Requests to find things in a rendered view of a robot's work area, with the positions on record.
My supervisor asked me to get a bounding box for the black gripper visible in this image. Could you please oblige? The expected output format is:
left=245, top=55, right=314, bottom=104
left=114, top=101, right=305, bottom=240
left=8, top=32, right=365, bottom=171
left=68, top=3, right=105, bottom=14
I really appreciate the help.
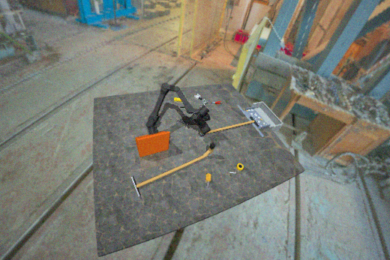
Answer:
left=196, top=118, right=211, bottom=134

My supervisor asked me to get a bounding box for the yellow-handled screwdriver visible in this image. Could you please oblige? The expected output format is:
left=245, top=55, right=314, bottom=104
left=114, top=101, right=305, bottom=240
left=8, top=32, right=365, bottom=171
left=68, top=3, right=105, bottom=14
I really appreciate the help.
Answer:
left=206, top=173, right=211, bottom=186

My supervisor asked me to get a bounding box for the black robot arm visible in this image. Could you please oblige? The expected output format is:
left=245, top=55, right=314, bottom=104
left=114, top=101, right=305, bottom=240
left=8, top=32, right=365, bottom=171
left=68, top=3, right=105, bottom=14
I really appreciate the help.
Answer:
left=146, top=82, right=211, bottom=136

